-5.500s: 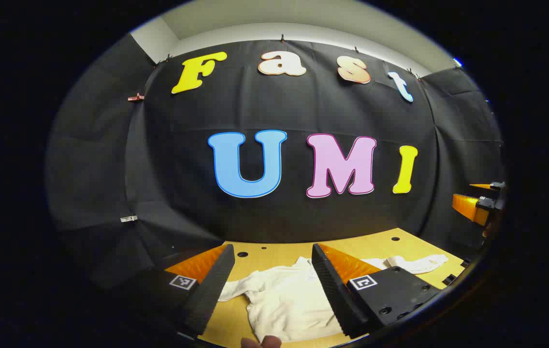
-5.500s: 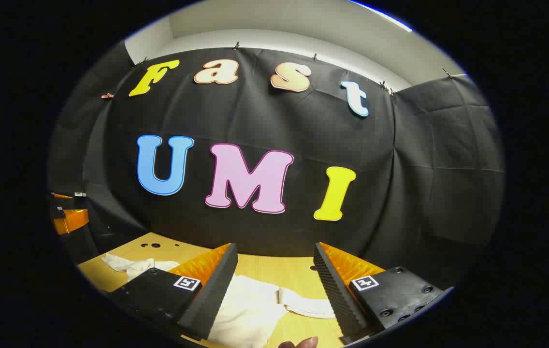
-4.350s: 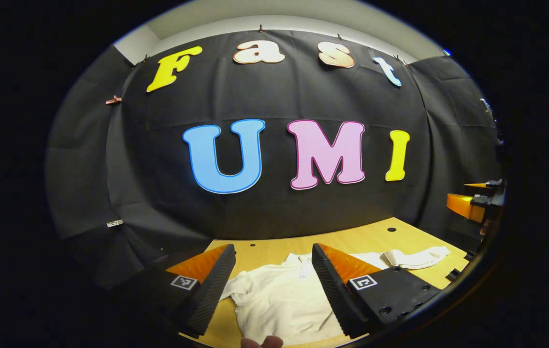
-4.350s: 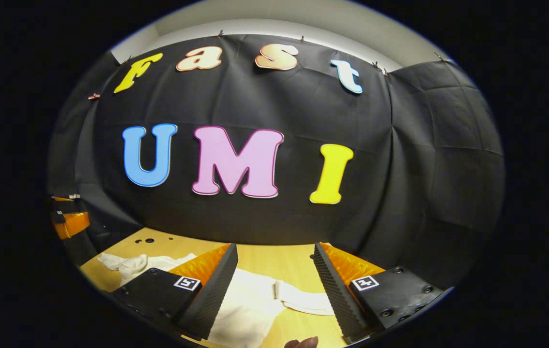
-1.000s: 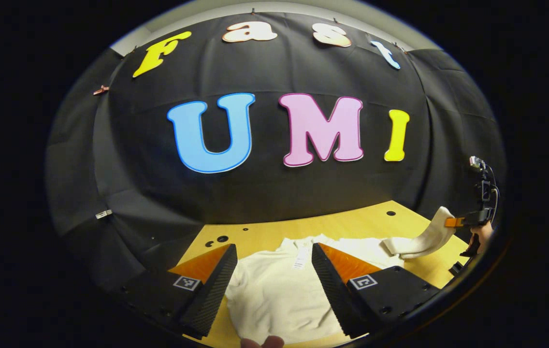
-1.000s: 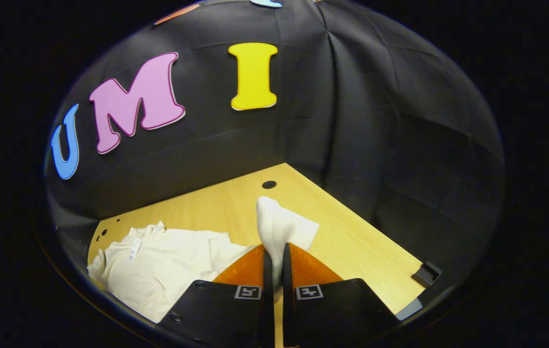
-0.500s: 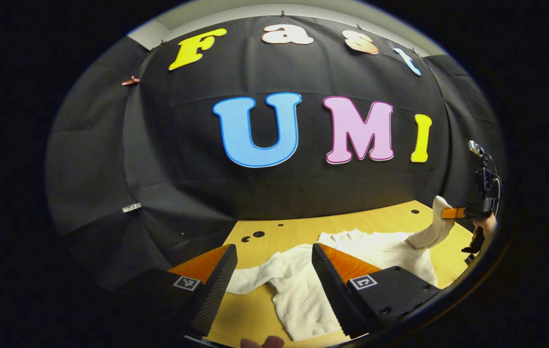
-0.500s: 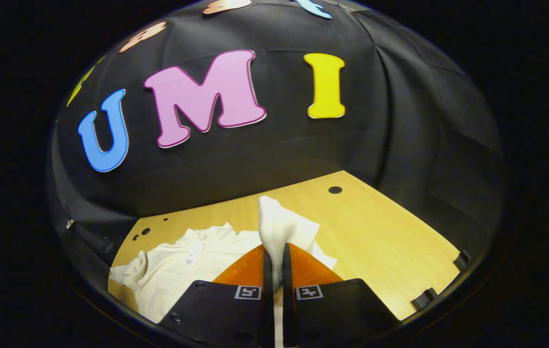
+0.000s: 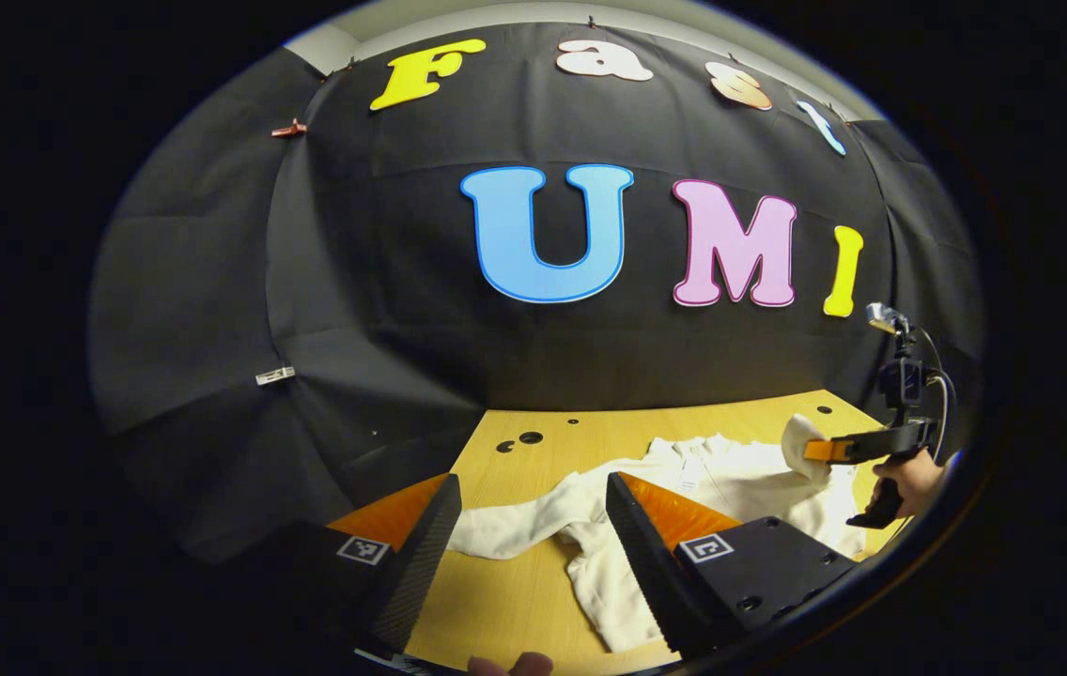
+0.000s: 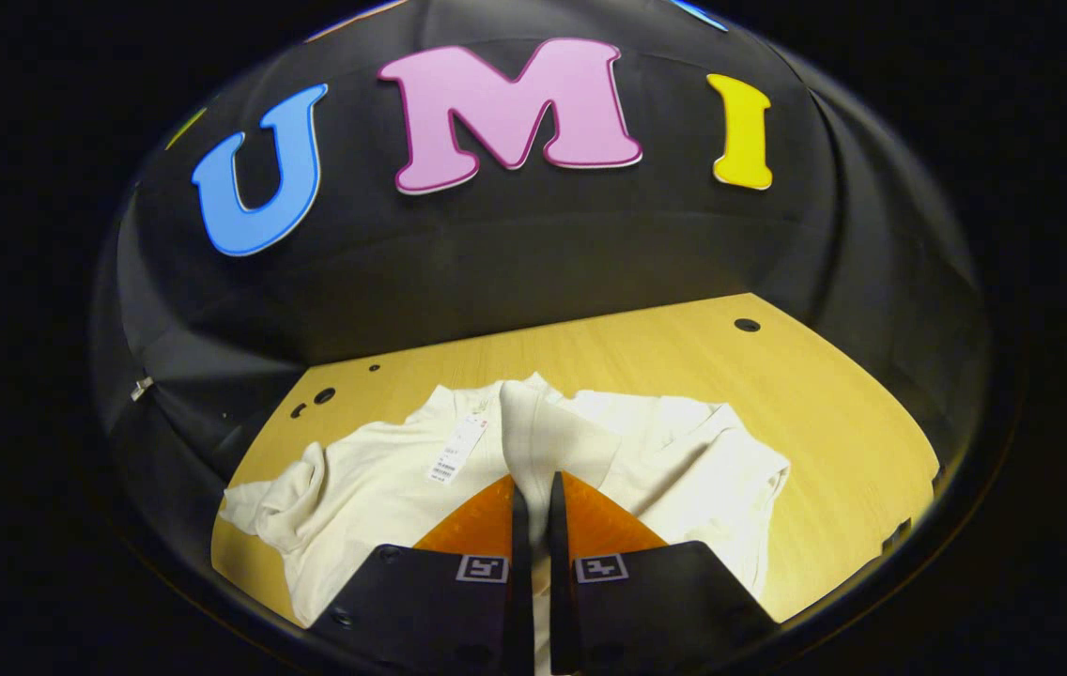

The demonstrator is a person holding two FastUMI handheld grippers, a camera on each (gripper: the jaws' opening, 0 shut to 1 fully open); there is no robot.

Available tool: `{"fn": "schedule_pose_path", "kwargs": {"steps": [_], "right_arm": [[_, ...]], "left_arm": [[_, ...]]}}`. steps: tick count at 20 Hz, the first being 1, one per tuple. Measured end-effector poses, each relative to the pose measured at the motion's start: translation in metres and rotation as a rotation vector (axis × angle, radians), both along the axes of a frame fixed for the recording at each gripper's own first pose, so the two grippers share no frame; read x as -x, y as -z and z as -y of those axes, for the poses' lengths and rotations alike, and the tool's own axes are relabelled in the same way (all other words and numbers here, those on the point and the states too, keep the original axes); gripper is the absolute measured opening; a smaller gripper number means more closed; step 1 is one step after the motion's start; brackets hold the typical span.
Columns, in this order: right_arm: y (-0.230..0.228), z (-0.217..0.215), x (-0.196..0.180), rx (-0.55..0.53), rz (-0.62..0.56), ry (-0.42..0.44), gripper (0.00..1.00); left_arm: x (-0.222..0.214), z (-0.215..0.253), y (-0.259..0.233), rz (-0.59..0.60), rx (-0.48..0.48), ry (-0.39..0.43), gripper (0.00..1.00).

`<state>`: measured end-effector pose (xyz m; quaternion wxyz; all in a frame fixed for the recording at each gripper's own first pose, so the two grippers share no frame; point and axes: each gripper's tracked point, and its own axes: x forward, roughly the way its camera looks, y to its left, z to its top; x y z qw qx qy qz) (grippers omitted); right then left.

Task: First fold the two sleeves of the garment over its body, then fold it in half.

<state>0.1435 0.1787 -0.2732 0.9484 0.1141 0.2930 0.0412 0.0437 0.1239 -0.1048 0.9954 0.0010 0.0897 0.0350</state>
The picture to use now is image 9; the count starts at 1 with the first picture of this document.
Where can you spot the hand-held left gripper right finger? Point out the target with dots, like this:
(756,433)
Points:
(651,573)

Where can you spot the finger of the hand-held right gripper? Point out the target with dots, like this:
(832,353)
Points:
(862,446)

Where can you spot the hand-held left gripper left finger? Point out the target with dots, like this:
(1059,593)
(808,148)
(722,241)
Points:
(411,573)

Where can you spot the cream white sweatshirt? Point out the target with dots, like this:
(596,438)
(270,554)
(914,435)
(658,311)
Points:
(740,479)

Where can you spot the white backdrop clip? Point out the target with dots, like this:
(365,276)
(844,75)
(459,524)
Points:
(275,376)

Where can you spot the black backdrop cloth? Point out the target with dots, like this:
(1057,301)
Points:
(402,329)

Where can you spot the red backdrop clip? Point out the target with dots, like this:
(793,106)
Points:
(289,129)

